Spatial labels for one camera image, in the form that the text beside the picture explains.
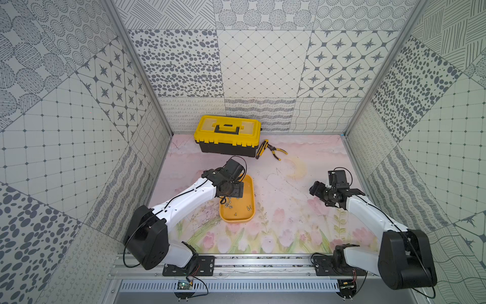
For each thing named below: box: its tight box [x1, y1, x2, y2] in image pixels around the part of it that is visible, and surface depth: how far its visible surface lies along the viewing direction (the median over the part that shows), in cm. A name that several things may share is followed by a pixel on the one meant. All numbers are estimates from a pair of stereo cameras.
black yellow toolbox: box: [193, 115, 262, 158], surface depth 101 cm
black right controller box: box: [336, 278, 357, 299], surface depth 73 cm
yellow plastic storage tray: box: [218, 174, 256, 223], surface depth 90 cm
